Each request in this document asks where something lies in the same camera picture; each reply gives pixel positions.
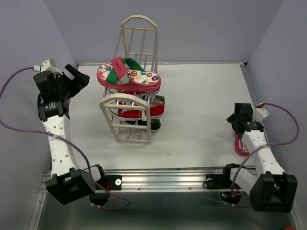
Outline pink green sandal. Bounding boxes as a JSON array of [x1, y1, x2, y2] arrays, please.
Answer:
[[235, 133, 249, 156], [96, 57, 162, 92]]

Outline red sneaker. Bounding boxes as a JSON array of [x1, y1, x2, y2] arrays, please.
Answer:
[[108, 101, 165, 121], [107, 88, 160, 95]]

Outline cream metal shoe shelf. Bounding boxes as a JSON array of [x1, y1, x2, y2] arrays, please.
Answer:
[[99, 15, 158, 144]]

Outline black sneaker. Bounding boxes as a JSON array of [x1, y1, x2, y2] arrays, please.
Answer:
[[142, 94, 165, 102], [122, 118, 162, 132]]

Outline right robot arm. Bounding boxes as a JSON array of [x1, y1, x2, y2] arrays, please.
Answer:
[[221, 103, 298, 213]]

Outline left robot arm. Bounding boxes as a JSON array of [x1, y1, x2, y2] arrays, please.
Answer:
[[33, 60, 110, 205]]

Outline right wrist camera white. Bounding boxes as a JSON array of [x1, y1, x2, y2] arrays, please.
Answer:
[[252, 103, 269, 122]]

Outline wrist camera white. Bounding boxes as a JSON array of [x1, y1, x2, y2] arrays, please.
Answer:
[[33, 57, 59, 73], [252, 103, 269, 122]]

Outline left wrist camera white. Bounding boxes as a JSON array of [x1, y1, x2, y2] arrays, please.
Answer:
[[33, 57, 59, 73]]

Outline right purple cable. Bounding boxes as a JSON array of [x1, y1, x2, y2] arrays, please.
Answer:
[[205, 103, 300, 207]]

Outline purple cable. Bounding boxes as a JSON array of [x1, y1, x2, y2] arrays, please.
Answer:
[[0, 67, 131, 211], [205, 103, 300, 207]]

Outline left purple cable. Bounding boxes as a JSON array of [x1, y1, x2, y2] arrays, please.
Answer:
[[0, 67, 131, 211]]

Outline aluminium mounting rail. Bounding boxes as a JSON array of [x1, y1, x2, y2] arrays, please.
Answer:
[[43, 165, 231, 204]]

